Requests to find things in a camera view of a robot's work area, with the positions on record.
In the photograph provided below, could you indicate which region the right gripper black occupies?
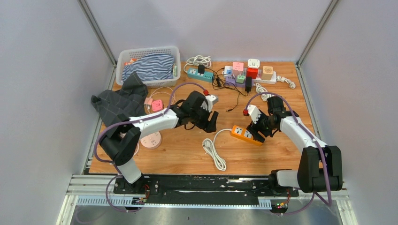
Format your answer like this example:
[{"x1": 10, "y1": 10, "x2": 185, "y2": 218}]
[{"x1": 247, "y1": 109, "x2": 276, "y2": 143}]

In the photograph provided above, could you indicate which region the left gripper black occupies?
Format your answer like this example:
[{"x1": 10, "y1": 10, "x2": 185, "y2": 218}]
[{"x1": 190, "y1": 104, "x2": 218, "y2": 133}]

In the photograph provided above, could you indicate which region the white cord edge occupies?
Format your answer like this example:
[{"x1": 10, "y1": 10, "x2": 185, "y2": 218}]
[{"x1": 202, "y1": 128, "x2": 233, "y2": 172}]

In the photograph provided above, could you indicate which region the orange power strip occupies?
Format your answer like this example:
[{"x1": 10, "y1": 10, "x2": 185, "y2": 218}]
[{"x1": 230, "y1": 125, "x2": 263, "y2": 146}]

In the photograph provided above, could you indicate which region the pink cube adapter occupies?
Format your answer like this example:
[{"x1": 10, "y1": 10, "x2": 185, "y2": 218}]
[{"x1": 151, "y1": 99, "x2": 164, "y2": 112}]

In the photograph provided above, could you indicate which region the round pink power strip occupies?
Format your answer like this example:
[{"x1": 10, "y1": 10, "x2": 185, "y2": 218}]
[{"x1": 140, "y1": 132, "x2": 162, "y2": 150}]

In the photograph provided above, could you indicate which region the light pink usb charger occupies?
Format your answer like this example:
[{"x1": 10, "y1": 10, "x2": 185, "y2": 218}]
[{"x1": 144, "y1": 97, "x2": 153, "y2": 108}]

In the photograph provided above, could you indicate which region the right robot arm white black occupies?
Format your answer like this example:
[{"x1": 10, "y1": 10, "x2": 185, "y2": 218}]
[{"x1": 243, "y1": 96, "x2": 343, "y2": 196}]

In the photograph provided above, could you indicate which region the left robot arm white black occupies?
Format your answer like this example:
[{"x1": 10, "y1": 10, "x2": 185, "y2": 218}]
[{"x1": 97, "y1": 91, "x2": 218, "y2": 194}]

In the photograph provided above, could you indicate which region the tan cube socket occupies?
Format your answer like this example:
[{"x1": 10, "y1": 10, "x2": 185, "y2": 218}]
[{"x1": 261, "y1": 66, "x2": 274, "y2": 80}]

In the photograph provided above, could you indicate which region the red cube socket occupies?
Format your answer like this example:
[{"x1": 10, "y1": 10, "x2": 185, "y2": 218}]
[{"x1": 246, "y1": 67, "x2": 259, "y2": 79}]

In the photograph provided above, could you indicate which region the white cube socket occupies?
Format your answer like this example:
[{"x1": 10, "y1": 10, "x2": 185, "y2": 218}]
[{"x1": 247, "y1": 59, "x2": 260, "y2": 69}]

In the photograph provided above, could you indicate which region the pink cube socket back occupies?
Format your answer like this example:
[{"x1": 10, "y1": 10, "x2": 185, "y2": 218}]
[{"x1": 232, "y1": 62, "x2": 244, "y2": 76}]

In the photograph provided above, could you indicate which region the white long power strip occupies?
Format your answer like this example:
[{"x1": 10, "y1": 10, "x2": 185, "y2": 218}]
[{"x1": 222, "y1": 65, "x2": 277, "y2": 85}]

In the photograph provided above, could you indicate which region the black power adapter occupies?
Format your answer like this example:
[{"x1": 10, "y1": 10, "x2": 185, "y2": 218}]
[{"x1": 245, "y1": 76, "x2": 253, "y2": 93}]

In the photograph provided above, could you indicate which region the purple power strip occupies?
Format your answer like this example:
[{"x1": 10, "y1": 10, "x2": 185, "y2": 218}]
[{"x1": 224, "y1": 75, "x2": 245, "y2": 88}]

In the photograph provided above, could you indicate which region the green small adapter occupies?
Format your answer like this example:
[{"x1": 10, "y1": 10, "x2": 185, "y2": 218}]
[{"x1": 236, "y1": 75, "x2": 245, "y2": 84}]

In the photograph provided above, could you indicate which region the teal power strip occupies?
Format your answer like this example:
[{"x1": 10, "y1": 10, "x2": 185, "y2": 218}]
[{"x1": 187, "y1": 68, "x2": 214, "y2": 83}]

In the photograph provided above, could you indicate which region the black charger on teal strip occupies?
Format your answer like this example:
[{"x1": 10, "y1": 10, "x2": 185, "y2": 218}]
[{"x1": 198, "y1": 64, "x2": 206, "y2": 74}]

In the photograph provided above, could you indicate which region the white plastic basket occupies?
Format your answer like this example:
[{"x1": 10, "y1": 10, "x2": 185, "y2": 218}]
[{"x1": 115, "y1": 46, "x2": 181, "y2": 88}]

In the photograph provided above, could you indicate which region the blue white striped cloth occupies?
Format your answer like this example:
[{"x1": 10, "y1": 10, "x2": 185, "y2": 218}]
[{"x1": 122, "y1": 53, "x2": 175, "y2": 82}]

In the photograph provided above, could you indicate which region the dark grey checked cloth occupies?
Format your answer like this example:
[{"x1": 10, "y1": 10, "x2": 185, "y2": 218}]
[{"x1": 91, "y1": 71, "x2": 148, "y2": 127}]

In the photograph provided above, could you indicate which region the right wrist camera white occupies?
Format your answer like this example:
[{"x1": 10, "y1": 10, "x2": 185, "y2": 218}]
[{"x1": 243, "y1": 105, "x2": 262, "y2": 124}]

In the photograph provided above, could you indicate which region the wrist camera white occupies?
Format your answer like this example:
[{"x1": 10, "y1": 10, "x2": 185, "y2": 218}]
[
  {"x1": 243, "y1": 105, "x2": 262, "y2": 124},
  {"x1": 200, "y1": 90, "x2": 219, "y2": 112}
]

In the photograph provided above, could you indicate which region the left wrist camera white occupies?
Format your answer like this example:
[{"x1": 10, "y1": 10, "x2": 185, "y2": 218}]
[{"x1": 200, "y1": 90, "x2": 219, "y2": 112}]

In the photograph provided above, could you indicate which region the white coiled cord middle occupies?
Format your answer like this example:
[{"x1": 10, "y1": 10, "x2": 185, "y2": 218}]
[{"x1": 255, "y1": 75, "x2": 297, "y2": 103}]

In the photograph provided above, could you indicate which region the white coiled cord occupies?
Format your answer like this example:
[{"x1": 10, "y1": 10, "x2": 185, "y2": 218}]
[
  {"x1": 255, "y1": 75, "x2": 297, "y2": 103},
  {"x1": 183, "y1": 54, "x2": 212, "y2": 74}
]

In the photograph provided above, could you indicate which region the black thin cable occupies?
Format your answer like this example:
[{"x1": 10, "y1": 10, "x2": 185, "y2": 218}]
[{"x1": 205, "y1": 67, "x2": 249, "y2": 113}]

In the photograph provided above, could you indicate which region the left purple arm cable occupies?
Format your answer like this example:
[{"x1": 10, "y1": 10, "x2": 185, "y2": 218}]
[{"x1": 93, "y1": 82, "x2": 206, "y2": 214}]

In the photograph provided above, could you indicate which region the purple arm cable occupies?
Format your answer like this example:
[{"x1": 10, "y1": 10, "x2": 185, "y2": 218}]
[
  {"x1": 93, "y1": 82, "x2": 206, "y2": 214},
  {"x1": 245, "y1": 91, "x2": 333, "y2": 216}
]

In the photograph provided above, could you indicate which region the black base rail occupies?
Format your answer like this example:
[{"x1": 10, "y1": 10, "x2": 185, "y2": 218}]
[{"x1": 112, "y1": 174, "x2": 299, "y2": 206}]

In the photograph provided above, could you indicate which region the pink usb cable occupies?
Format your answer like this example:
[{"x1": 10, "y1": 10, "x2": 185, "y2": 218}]
[{"x1": 147, "y1": 86, "x2": 178, "y2": 115}]

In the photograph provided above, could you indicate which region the white coiled cord back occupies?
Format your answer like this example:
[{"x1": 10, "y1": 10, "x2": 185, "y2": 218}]
[{"x1": 183, "y1": 54, "x2": 212, "y2": 74}]

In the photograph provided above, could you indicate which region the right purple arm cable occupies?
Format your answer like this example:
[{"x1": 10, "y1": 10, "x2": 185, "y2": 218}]
[{"x1": 245, "y1": 91, "x2": 333, "y2": 216}]

